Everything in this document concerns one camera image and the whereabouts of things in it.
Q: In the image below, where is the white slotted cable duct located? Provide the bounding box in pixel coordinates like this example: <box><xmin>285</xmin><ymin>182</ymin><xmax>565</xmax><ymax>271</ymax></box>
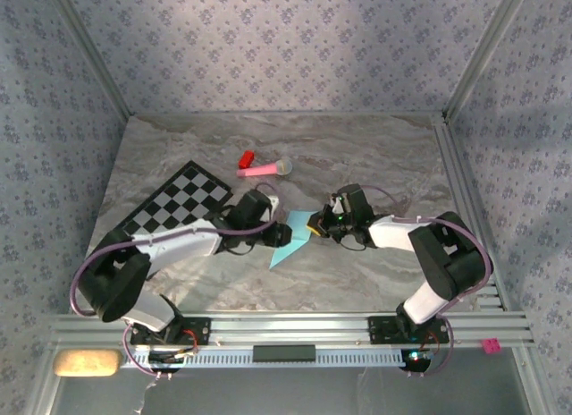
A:
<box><xmin>120</xmin><ymin>346</ymin><xmax>430</xmax><ymax>369</ymax></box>

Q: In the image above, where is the aluminium frame post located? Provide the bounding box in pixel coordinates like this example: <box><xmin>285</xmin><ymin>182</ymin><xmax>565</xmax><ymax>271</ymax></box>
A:
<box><xmin>43</xmin><ymin>0</ymin><xmax>135</xmax><ymax>121</ymax></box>
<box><xmin>443</xmin><ymin>0</ymin><xmax>536</xmax><ymax>121</ymax></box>

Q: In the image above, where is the light blue cloth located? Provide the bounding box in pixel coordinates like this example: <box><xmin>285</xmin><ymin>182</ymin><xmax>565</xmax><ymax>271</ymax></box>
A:
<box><xmin>268</xmin><ymin>208</ymin><xmax>316</xmax><ymax>269</ymax></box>

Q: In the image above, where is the beige sponge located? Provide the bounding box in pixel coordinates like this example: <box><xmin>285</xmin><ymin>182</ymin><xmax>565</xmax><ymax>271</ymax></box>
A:
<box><xmin>52</xmin><ymin>348</ymin><xmax>124</xmax><ymax>378</ymax></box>

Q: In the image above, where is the black rectangular box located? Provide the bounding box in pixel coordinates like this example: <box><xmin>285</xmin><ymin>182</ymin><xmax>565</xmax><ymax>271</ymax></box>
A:
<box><xmin>252</xmin><ymin>344</ymin><xmax>316</xmax><ymax>363</ymax></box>

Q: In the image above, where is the aluminium frame leg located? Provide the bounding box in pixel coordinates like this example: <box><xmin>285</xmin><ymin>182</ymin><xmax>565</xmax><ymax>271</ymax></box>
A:
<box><xmin>511</xmin><ymin>345</ymin><xmax>555</xmax><ymax>415</ymax></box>
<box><xmin>24</xmin><ymin>345</ymin><xmax>62</xmax><ymax>415</ymax></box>

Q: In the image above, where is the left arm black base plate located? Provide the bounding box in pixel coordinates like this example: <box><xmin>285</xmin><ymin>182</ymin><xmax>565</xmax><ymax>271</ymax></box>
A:
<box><xmin>130</xmin><ymin>316</ymin><xmax>212</xmax><ymax>347</ymax></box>

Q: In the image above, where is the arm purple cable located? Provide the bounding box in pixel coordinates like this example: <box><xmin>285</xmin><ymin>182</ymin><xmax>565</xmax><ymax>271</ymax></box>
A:
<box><xmin>69</xmin><ymin>182</ymin><xmax>287</xmax><ymax>380</ymax></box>
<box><xmin>357</xmin><ymin>184</ymin><xmax>492</xmax><ymax>379</ymax></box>

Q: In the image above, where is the wide aluminium mounting rail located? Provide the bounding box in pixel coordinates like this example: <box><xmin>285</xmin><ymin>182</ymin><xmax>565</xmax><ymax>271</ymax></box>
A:
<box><xmin>47</xmin><ymin>310</ymin><xmax>536</xmax><ymax>350</ymax></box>

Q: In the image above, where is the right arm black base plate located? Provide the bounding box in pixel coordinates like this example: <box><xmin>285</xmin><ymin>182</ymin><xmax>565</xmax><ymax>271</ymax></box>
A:
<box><xmin>366</xmin><ymin>315</ymin><xmax>450</xmax><ymax>346</ymax></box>

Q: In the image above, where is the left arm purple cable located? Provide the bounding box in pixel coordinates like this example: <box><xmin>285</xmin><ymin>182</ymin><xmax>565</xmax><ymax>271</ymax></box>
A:
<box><xmin>69</xmin><ymin>182</ymin><xmax>287</xmax><ymax>380</ymax></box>

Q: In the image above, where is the black controller board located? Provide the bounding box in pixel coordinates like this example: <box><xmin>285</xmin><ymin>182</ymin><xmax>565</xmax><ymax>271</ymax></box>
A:
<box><xmin>147</xmin><ymin>350</ymin><xmax>200</xmax><ymax>372</ymax></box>
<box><xmin>400</xmin><ymin>348</ymin><xmax>434</xmax><ymax>372</ymax></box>

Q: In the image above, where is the aluminium side rail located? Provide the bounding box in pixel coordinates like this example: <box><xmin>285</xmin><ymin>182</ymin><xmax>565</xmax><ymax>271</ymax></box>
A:
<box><xmin>431</xmin><ymin>113</ymin><xmax>509</xmax><ymax>311</ymax></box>

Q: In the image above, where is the pink toy microphone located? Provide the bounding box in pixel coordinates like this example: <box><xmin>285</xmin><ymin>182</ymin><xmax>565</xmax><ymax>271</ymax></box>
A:
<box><xmin>235</xmin><ymin>158</ymin><xmax>294</xmax><ymax>179</ymax></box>

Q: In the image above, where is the black white checkerboard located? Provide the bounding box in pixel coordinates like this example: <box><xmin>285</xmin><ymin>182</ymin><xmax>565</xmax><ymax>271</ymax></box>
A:
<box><xmin>118</xmin><ymin>159</ymin><xmax>235</xmax><ymax>237</ymax></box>

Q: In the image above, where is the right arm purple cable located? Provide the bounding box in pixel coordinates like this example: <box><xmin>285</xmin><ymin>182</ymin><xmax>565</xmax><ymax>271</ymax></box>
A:
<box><xmin>357</xmin><ymin>184</ymin><xmax>492</xmax><ymax>379</ymax></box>

